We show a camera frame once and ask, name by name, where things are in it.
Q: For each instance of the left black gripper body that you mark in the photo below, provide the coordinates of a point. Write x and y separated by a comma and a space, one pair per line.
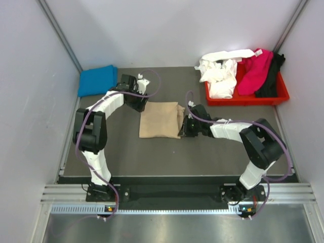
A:
135, 103

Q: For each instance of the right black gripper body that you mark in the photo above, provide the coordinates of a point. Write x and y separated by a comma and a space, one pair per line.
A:
192, 128

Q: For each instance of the beige t shirt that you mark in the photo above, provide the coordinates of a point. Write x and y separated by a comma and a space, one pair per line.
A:
161, 119

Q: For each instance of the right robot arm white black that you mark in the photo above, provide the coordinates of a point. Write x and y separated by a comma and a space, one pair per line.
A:
258, 139

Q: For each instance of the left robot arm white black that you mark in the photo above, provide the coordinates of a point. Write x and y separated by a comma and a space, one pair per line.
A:
90, 132

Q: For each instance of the folded blue t shirt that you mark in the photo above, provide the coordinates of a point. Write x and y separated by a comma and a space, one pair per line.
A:
97, 81

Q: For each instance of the white t shirt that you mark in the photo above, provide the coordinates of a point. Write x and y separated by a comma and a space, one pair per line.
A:
219, 71

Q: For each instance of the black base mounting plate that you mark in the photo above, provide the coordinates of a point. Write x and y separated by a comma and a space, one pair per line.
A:
177, 192

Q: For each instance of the pink t shirt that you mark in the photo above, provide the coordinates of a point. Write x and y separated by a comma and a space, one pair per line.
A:
256, 68

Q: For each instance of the black t shirt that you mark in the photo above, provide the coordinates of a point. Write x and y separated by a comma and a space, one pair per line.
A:
269, 88

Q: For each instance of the red plastic bin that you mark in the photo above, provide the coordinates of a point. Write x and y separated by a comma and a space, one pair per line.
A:
251, 100

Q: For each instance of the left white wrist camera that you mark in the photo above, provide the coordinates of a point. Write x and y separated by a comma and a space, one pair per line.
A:
142, 84

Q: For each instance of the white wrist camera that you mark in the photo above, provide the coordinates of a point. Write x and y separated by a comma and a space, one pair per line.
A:
191, 103
142, 84

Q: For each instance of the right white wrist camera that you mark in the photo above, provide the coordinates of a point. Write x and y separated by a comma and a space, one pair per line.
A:
191, 103

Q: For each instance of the aluminium frame rail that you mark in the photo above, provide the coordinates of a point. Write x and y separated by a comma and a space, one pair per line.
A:
279, 193

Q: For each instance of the grey slotted cable duct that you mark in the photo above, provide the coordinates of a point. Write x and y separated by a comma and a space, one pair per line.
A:
107, 210

